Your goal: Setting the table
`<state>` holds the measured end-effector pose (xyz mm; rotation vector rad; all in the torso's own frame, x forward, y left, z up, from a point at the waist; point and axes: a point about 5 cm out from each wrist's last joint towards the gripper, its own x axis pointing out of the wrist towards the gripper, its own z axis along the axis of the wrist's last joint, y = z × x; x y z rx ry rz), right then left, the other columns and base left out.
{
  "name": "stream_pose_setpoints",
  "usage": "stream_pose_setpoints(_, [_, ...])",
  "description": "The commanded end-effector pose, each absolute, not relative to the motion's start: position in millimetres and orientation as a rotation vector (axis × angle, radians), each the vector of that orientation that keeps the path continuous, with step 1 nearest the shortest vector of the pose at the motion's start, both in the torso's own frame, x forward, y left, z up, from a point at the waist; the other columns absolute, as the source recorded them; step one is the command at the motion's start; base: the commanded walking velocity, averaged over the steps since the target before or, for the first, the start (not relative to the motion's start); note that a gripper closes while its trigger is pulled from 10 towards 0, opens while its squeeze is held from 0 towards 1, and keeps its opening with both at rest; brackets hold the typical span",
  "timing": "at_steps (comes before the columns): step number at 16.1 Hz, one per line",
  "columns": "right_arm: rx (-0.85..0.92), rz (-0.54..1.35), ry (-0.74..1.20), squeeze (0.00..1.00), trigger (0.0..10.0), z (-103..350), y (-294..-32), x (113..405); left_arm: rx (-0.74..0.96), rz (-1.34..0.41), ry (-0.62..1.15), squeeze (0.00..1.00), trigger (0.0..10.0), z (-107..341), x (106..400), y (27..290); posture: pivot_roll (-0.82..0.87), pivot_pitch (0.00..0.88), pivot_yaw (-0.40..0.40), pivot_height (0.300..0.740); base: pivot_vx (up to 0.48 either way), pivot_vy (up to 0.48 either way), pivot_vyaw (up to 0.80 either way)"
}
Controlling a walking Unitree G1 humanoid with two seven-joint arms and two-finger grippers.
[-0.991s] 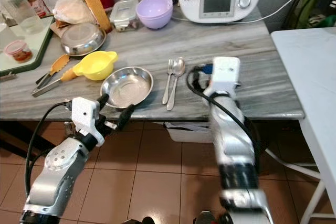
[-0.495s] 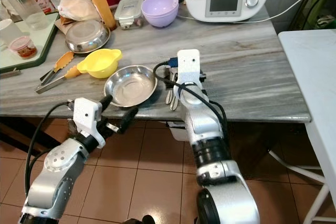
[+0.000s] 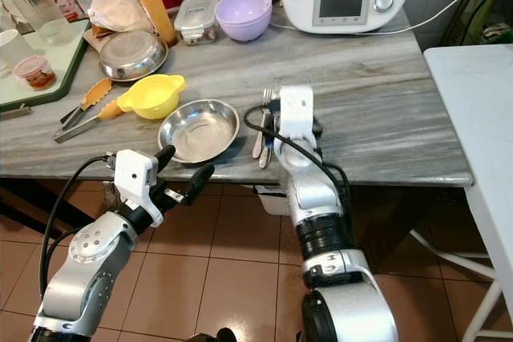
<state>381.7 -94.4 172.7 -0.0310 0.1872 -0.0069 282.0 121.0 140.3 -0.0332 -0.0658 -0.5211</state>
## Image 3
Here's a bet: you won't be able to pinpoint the stainless steel fork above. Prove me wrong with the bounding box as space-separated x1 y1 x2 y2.
252 87 273 159

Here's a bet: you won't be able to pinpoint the stainless steel spoon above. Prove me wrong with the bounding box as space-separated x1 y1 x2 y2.
259 86 283 170

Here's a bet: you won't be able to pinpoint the round stainless steel plate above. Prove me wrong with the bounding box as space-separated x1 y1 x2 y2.
99 30 170 83
158 99 242 165

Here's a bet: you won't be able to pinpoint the white box under counter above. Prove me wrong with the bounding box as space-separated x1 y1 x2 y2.
254 185 298 217

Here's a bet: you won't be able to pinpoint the steel tongs with orange tips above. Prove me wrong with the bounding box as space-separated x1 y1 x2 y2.
54 77 126 145

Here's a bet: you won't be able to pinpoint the purple plastic bowl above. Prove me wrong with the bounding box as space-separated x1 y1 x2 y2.
214 0 274 44

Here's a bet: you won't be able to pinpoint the grey wood-grain counter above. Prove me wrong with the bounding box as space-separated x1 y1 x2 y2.
0 4 474 239

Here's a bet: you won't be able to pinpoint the clear lidded food container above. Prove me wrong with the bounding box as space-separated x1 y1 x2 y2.
174 0 220 46

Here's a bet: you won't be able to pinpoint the orange sauce squeeze bottle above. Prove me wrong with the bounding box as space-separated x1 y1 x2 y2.
134 0 178 47

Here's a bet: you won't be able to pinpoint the black left robot foot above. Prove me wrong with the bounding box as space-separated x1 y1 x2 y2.
192 327 238 342

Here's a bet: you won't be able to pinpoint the plastic bag of bread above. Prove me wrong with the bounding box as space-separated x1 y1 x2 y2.
87 0 154 35

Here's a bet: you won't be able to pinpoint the small jar with pink lid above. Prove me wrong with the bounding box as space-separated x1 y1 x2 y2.
13 54 58 91

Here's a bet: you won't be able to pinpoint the green rimmed tray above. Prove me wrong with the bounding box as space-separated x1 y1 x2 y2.
0 19 91 115

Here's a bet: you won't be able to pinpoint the white mug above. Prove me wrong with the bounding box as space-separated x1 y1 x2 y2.
0 29 34 71

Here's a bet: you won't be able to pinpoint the clear plastic water bottle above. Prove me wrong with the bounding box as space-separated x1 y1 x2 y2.
0 0 78 47

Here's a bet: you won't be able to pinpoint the white folding table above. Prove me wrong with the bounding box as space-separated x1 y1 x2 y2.
409 43 513 342

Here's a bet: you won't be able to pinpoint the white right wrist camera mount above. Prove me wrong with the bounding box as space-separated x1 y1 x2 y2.
276 83 319 155

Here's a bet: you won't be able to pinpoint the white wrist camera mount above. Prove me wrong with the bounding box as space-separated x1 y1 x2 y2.
113 149 160 207
276 83 319 155

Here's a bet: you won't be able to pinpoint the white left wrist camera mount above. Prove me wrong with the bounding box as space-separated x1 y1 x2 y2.
113 149 160 207

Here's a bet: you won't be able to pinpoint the yellow plastic handled bowl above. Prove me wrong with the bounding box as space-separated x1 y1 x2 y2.
117 74 188 122

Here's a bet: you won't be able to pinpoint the dark green wire frame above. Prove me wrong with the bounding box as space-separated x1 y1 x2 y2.
439 0 513 47

